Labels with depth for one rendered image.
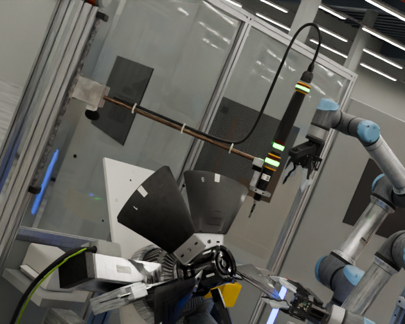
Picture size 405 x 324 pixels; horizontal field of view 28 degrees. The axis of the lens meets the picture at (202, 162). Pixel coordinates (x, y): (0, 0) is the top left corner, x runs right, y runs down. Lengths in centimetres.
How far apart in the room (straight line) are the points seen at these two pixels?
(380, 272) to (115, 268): 89
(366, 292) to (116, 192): 87
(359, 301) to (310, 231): 369
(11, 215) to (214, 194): 66
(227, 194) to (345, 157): 378
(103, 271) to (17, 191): 50
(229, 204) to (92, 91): 57
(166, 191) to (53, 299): 61
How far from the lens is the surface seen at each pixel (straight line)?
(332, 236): 649
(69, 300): 280
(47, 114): 262
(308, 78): 251
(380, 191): 333
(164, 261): 249
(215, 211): 259
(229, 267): 247
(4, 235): 270
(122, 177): 267
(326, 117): 306
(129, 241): 259
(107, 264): 232
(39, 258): 284
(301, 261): 642
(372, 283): 270
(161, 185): 237
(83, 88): 259
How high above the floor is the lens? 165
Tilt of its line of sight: 4 degrees down
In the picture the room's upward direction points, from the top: 22 degrees clockwise
